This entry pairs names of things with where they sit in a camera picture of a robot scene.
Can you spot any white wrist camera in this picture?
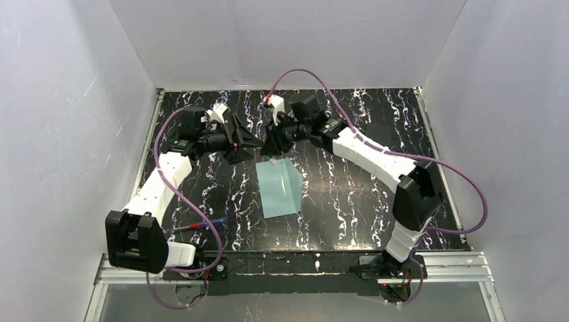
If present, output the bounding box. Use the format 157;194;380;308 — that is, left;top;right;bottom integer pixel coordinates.
206;103;230;124
263;94;285;125

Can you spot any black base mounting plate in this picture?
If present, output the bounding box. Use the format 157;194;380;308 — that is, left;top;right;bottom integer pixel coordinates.
162;250;427;297

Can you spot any teal envelope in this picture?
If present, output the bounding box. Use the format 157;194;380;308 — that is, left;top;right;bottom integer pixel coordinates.
256;158;303;219

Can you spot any purple cable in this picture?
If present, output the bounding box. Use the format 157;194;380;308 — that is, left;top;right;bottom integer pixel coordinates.
268;68;489;307
146;106;224;311

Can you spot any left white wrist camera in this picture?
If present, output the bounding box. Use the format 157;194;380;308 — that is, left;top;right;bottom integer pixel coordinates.
206;103;230;124

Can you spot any blue red screwdriver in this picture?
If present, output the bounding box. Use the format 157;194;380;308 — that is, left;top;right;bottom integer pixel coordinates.
170;217;227;233

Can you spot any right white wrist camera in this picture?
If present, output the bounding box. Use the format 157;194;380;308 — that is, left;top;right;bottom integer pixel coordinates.
263;94;285;125

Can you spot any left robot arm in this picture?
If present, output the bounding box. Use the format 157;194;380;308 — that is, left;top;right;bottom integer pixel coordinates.
105;103;264;274

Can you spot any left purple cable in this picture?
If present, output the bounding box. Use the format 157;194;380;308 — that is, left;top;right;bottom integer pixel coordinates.
146;106;224;311

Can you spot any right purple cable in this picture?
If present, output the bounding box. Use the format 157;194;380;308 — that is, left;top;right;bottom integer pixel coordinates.
268;68;489;307

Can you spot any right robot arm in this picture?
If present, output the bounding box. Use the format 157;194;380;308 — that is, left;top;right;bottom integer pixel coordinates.
261;93;442;263

